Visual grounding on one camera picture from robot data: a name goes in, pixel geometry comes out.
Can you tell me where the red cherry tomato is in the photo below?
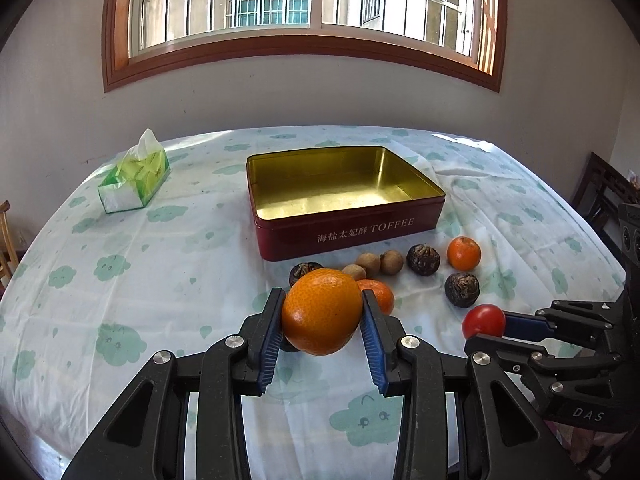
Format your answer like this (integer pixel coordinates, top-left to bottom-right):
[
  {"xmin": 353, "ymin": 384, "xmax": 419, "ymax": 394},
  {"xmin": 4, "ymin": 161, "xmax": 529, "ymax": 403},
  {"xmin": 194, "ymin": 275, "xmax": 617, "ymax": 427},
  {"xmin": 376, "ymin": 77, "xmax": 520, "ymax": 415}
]
[{"xmin": 462, "ymin": 304, "xmax": 506, "ymax": 339}]

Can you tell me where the small orange tangerine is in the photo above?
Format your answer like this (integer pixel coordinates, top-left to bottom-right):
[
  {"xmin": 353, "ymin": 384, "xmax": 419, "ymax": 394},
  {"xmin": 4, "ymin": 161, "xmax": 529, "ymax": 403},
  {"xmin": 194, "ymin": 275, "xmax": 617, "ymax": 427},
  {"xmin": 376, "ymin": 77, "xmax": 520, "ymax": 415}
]
[{"xmin": 357, "ymin": 278, "xmax": 395, "ymax": 315}]

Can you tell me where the dark wrinkled passion fruit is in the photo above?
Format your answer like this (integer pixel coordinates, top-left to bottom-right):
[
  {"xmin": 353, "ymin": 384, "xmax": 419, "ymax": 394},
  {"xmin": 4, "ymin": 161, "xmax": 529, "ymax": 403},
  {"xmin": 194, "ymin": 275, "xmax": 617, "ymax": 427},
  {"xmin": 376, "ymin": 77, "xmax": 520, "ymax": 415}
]
[
  {"xmin": 406, "ymin": 244, "xmax": 440, "ymax": 276},
  {"xmin": 445, "ymin": 272, "xmax": 480, "ymax": 309}
]

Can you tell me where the large orange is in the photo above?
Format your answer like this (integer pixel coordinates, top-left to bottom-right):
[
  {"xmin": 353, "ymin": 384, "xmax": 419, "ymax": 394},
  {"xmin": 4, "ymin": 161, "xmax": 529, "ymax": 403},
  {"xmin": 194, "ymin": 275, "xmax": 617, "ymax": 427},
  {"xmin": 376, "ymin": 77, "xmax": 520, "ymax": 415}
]
[{"xmin": 282, "ymin": 269, "xmax": 362, "ymax": 356}]

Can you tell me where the small dark fruit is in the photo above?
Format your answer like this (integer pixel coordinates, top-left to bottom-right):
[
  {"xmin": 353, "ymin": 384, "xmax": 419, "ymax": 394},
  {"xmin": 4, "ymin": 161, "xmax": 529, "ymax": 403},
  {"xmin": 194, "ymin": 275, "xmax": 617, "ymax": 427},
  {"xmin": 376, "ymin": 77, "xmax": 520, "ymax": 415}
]
[{"xmin": 288, "ymin": 261, "xmax": 323, "ymax": 286}]

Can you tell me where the dark wooden chair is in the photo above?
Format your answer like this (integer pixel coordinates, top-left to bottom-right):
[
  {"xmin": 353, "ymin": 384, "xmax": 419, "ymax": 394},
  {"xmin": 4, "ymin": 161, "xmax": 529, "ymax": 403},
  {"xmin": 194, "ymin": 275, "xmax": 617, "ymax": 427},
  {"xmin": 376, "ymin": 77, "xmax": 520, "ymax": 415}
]
[{"xmin": 570, "ymin": 152, "xmax": 639, "ymax": 264}]

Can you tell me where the cloud-print white tablecloth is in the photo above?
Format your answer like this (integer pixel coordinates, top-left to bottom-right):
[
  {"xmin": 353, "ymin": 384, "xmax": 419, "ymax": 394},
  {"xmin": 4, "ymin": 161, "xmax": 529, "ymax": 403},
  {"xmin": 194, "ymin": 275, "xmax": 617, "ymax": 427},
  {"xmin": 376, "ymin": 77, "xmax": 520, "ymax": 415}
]
[{"xmin": 1, "ymin": 126, "xmax": 625, "ymax": 479}]

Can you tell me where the brown longan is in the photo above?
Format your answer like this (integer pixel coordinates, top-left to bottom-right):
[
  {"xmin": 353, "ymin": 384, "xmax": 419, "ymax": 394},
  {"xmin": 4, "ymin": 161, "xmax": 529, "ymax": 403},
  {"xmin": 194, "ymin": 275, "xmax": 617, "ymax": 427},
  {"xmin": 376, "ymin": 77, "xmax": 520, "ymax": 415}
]
[
  {"xmin": 380, "ymin": 249, "xmax": 405, "ymax": 275},
  {"xmin": 355, "ymin": 252, "xmax": 381, "ymax": 278},
  {"xmin": 342, "ymin": 263, "xmax": 367, "ymax": 281}
]

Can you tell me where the green tissue pack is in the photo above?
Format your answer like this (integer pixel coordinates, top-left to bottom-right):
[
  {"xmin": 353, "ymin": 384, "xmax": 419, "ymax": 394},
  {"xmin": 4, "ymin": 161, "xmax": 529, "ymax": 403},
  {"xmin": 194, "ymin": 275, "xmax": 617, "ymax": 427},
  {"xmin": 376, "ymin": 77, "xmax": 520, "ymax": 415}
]
[{"xmin": 98, "ymin": 129, "xmax": 170, "ymax": 214}]

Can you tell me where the red toffee tin box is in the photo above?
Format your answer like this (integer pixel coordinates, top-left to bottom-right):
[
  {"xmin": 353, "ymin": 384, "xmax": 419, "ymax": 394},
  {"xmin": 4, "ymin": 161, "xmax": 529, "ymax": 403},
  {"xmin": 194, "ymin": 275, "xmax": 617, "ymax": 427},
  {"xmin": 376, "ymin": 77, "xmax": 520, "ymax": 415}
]
[{"xmin": 246, "ymin": 145, "xmax": 446, "ymax": 261}]

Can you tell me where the wooden-framed window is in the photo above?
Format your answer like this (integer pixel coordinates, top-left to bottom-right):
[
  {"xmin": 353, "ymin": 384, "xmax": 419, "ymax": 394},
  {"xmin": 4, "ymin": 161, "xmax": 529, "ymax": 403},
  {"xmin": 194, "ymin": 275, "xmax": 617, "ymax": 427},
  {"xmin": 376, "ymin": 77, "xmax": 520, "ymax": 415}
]
[{"xmin": 102, "ymin": 0, "xmax": 506, "ymax": 91}]

